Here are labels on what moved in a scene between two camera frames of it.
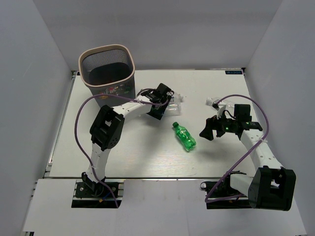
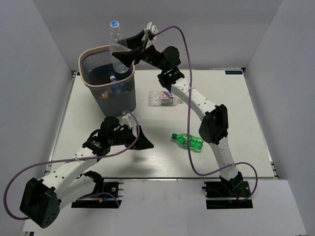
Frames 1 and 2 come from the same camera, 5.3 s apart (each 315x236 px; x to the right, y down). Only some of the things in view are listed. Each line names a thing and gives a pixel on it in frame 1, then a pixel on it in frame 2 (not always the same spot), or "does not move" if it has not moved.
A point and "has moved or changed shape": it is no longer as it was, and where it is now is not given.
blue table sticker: x=233 y=72 does not move
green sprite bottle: x=187 y=141 to x=196 y=143
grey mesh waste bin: x=109 y=70 does not move
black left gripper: x=158 y=113 to x=142 y=143
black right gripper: x=212 y=123 to x=135 y=44
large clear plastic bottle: x=230 y=106 to x=118 y=44
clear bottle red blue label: x=174 y=107 has moved or changed shape
